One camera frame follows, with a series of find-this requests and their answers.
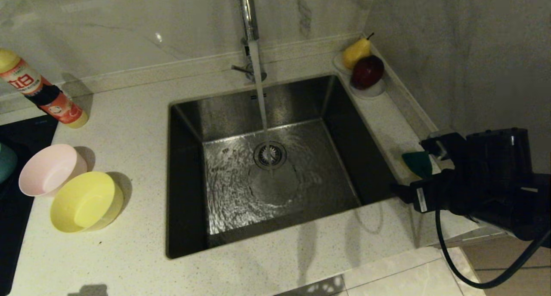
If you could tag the orange yellow detergent bottle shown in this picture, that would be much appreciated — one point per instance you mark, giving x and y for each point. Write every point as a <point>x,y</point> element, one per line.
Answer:
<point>30,83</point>

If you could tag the pink plastic bowl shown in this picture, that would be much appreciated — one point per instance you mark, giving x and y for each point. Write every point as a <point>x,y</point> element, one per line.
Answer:
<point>49,171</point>

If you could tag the yellow plastic bowl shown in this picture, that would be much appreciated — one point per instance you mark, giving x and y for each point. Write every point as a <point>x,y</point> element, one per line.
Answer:
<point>84,203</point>

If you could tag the black glass cooktop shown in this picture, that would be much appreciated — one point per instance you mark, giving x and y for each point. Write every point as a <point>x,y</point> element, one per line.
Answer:
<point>21,132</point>

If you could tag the yellow pear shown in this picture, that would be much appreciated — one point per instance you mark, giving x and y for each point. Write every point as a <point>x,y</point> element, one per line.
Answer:
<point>355,54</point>

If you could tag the blue plastic bowl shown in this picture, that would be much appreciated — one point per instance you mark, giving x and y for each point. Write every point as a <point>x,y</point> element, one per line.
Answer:
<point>6,162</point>

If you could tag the stainless steel sink basin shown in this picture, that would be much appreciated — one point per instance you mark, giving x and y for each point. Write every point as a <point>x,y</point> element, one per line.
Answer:
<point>323,188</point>

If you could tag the chrome faucet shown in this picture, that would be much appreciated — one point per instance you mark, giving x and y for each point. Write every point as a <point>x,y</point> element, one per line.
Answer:
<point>249,16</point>

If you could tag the dark red apple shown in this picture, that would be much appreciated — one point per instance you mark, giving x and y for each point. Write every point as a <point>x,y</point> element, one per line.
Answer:
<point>367,72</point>

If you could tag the light wood cabinet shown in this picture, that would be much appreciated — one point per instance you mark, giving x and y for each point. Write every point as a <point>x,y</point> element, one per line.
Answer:
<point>516,283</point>

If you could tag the small white dish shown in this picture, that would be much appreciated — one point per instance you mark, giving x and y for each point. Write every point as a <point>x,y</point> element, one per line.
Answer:
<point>374,92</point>
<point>338,63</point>

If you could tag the round metal drain strainer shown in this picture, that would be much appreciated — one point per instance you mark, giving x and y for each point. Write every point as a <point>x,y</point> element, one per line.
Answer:
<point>278,155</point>

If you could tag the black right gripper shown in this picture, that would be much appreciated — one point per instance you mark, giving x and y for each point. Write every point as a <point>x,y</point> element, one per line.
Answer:
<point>473,192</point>

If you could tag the green and yellow sponge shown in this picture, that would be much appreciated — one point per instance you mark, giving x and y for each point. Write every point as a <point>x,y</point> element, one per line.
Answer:
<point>419,162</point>

